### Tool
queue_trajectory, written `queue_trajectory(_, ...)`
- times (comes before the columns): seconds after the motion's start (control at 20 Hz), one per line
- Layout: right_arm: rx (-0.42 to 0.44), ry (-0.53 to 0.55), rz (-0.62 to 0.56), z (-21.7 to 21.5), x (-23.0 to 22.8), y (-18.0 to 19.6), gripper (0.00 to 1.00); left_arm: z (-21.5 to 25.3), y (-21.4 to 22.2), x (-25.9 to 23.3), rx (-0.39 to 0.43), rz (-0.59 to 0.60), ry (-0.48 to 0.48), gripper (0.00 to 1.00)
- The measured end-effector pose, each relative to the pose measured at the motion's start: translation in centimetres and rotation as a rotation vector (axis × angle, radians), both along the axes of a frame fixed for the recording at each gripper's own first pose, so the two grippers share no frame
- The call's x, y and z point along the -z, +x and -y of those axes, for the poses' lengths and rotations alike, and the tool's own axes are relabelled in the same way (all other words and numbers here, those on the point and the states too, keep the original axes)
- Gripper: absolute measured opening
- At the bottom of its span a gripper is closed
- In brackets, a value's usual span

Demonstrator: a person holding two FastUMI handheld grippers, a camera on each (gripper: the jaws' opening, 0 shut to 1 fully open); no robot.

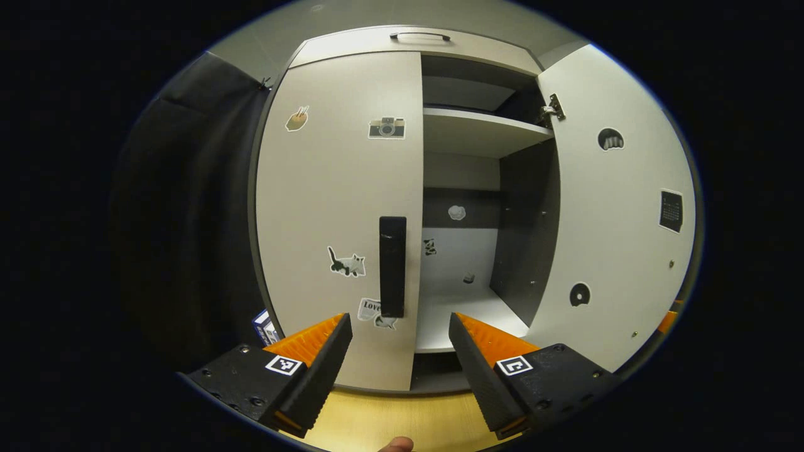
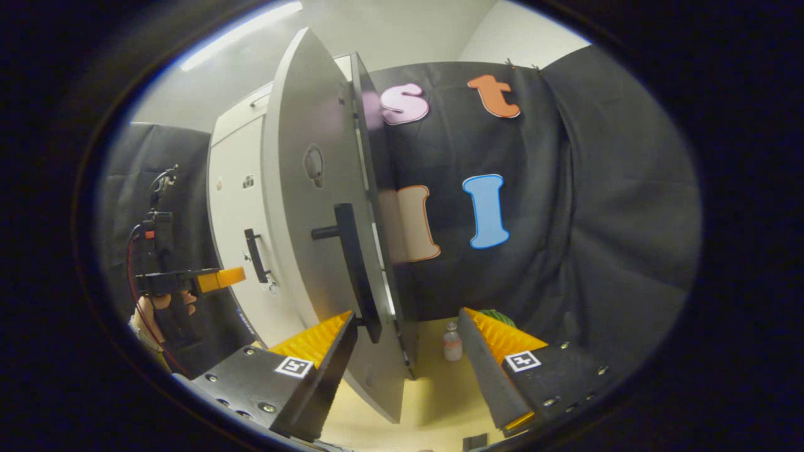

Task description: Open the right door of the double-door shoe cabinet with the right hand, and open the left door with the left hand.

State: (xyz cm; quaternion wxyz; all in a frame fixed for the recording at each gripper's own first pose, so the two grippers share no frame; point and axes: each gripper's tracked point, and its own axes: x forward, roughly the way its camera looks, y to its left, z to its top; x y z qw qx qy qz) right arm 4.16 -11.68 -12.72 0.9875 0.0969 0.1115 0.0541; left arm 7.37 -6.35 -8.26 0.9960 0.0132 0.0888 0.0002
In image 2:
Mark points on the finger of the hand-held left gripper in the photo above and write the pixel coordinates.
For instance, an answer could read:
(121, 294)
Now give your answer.
(220, 280)

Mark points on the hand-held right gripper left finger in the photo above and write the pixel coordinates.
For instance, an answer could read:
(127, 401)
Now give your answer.
(333, 383)

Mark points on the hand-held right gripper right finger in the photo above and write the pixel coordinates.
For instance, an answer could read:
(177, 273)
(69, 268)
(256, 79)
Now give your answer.
(483, 376)

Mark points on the grey cabinet door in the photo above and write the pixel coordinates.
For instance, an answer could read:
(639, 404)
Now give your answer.
(229, 207)
(301, 251)

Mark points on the grey double-door shoe cabinet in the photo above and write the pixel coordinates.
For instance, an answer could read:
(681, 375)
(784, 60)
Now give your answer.
(365, 125)

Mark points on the small plastic bottle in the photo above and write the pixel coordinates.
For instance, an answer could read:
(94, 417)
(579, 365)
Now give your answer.
(452, 345)

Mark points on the watermelon slice toy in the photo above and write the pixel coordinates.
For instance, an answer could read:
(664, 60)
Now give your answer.
(499, 316)

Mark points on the black backdrop cloth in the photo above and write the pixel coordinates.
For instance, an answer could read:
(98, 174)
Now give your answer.
(597, 220)

